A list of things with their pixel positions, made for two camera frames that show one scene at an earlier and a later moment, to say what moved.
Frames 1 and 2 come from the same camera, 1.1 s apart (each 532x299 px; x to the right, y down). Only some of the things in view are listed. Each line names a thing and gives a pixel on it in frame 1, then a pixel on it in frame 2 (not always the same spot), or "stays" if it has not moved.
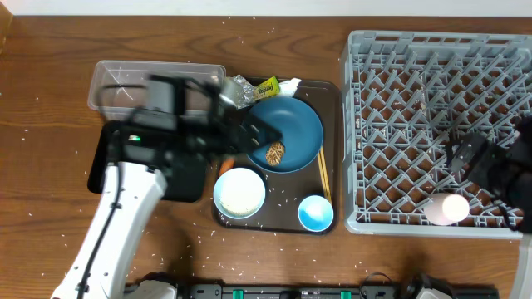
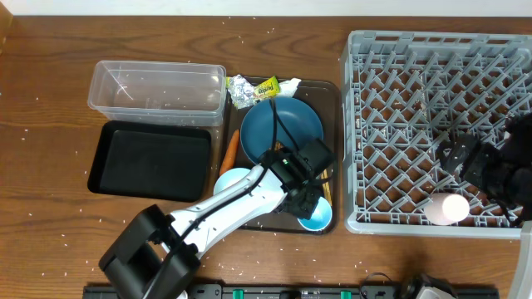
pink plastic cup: x=445 y=208 stays
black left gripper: x=232 y=136 → x=302 y=203
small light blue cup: x=315 y=213 stays
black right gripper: x=464 y=155 stays
